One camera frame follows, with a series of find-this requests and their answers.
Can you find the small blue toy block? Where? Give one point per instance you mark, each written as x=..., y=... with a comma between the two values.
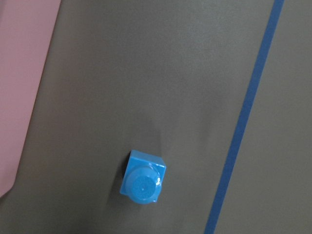
x=143, y=178

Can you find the pink plastic box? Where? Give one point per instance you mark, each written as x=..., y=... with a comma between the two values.
x=26, y=28

